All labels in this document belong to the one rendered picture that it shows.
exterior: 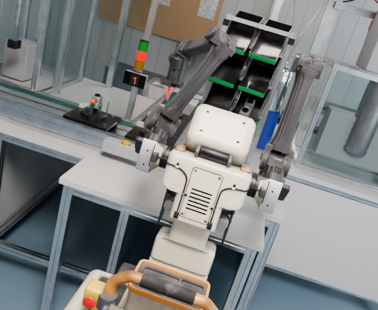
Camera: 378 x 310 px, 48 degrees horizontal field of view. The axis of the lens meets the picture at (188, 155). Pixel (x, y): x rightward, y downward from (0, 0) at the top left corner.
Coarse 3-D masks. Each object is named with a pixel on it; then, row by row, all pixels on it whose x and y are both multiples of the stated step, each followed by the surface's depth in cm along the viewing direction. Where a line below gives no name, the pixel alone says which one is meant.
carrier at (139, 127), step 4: (136, 124) 235; (140, 124) 235; (136, 128) 232; (140, 128) 233; (144, 128) 225; (128, 132) 222; (132, 132) 223; (136, 132) 225; (140, 132) 226; (144, 132) 223; (148, 132) 224; (128, 136) 217; (132, 136) 218; (136, 136) 220; (140, 136) 222; (176, 136) 238; (168, 140) 227; (172, 140) 229; (176, 140) 234; (172, 144) 224
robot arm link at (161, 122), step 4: (160, 116) 155; (164, 116) 157; (160, 120) 154; (164, 120) 156; (168, 120) 157; (156, 124) 152; (160, 124) 153; (164, 124) 154; (168, 124) 156; (160, 128) 152; (164, 128) 153; (168, 128) 154
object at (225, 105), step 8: (216, 88) 228; (224, 88) 229; (208, 96) 219; (216, 96) 223; (224, 96) 224; (232, 96) 225; (208, 104) 218; (216, 104) 218; (224, 104) 219; (232, 104) 219
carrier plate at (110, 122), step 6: (78, 108) 235; (66, 114) 221; (72, 114) 224; (78, 114) 226; (108, 114) 240; (72, 120) 220; (78, 120) 219; (84, 120) 221; (90, 120) 223; (108, 120) 231; (114, 120) 234; (120, 120) 241; (90, 126) 219; (96, 126) 219; (102, 126) 220; (108, 126) 222
